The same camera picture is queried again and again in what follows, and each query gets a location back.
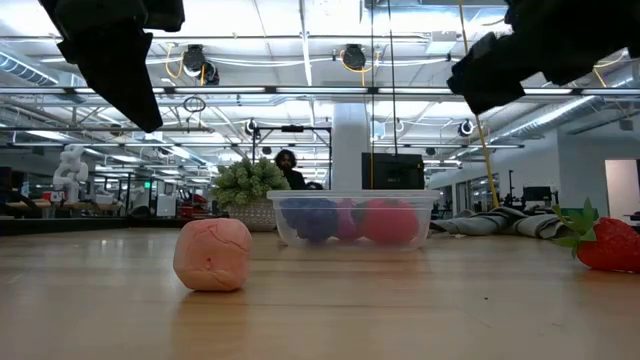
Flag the thin hanging cable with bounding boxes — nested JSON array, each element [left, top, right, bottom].
[[368, 0, 376, 190]]

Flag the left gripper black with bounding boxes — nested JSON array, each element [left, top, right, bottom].
[[39, 0, 186, 134]]

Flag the pink toy fruit ball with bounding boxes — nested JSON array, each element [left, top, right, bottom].
[[172, 217, 254, 293]]

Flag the black hanging cable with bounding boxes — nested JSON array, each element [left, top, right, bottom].
[[387, 0, 400, 156]]

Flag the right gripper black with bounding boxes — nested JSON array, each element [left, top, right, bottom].
[[446, 0, 640, 117]]

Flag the black background monitor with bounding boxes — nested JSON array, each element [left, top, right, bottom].
[[522, 185, 554, 204]]

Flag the red toy strawberry green leaves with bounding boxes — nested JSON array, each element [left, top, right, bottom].
[[551, 197, 640, 274]]

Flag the yellow hanging cable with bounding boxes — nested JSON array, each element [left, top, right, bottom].
[[457, 0, 501, 209]]

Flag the green potted artificial plant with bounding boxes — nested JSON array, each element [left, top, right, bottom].
[[209, 156, 292, 233]]

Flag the grey-blue cloth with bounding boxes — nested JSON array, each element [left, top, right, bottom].
[[429, 205, 574, 240]]

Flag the purple toy grape bunch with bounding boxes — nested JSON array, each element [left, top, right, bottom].
[[279, 197, 340, 245]]

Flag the clear plastic tupperware container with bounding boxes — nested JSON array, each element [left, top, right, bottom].
[[266, 189, 441, 252]]

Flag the purple spiky toy ball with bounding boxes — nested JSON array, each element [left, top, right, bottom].
[[334, 198, 362, 242]]

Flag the black background rig frame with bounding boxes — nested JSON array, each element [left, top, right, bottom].
[[251, 125, 334, 190]]

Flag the large red toy fruit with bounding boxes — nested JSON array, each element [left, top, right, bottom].
[[357, 197, 421, 246]]

